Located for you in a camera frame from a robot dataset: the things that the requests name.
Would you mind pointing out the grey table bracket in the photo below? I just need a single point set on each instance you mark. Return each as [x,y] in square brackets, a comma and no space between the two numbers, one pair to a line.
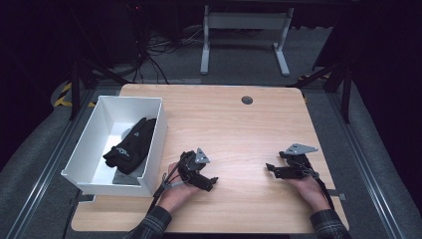
[86,198]
[339,195]

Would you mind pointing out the round grey table grommet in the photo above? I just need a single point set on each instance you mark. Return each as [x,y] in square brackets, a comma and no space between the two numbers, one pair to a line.
[247,100]

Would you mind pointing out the person's right hand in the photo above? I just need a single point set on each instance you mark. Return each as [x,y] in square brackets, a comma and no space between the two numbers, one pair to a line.
[310,194]

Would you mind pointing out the grey metal floor rail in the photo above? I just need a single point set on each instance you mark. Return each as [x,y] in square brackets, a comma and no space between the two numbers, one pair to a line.
[46,172]
[368,172]

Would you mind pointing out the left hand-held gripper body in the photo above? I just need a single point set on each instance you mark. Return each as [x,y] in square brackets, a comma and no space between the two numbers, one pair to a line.
[192,169]

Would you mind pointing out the white box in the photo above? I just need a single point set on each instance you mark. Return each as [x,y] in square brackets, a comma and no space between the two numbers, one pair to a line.
[93,156]

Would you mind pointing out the white desk frame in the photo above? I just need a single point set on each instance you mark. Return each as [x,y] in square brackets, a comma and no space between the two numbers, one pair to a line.
[245,20]

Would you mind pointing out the black glove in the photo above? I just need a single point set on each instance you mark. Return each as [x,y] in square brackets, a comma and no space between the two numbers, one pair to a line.
[116,156]
[139,146]

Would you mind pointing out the yellow black hazard tape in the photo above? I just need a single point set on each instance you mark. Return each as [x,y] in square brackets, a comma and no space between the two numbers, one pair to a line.
[64,96]

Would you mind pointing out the black metal stand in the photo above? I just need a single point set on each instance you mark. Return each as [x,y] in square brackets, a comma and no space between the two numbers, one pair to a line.
[346,93]
[75,89]

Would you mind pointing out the person's left hand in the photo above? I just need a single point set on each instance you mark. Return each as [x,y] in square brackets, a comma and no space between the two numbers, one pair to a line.
[175,197]

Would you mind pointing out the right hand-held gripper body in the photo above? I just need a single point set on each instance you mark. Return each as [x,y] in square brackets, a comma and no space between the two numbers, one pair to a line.
[298,166]

